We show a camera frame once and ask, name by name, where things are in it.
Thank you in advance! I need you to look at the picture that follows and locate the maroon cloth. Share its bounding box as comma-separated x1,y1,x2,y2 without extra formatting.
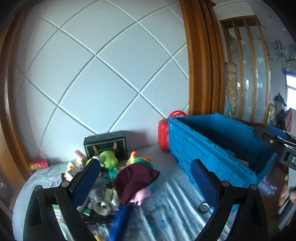
114,163,160,205

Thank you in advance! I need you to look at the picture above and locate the blue plastic crate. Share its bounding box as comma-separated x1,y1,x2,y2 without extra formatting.
167,112,278,214

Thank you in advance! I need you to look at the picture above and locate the red chips can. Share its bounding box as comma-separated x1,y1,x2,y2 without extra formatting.
29,159,50,171

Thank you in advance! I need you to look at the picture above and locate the round mirror bowl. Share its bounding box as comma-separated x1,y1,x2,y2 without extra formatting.
93,200,113,216

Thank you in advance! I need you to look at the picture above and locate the blue bristle brush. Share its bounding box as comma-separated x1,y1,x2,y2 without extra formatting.
108,204,133,241

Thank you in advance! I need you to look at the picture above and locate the green horned plush toy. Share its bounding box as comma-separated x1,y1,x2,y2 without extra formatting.
85,142,118,169

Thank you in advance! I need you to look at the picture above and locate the pink pig plush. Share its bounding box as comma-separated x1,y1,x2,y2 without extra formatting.
130,186,152,206

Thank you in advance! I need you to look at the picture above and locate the black gift box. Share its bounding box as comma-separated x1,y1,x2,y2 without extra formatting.
84,131,127,161

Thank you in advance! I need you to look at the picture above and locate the wooden partition screen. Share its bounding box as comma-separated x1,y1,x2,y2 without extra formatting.
220,15,270,124

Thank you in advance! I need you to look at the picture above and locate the green yellow duck plush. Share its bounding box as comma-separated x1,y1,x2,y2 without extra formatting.
126,151,153,168

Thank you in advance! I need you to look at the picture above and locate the red toy suitcase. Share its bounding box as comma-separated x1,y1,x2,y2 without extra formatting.
158,110,187,151

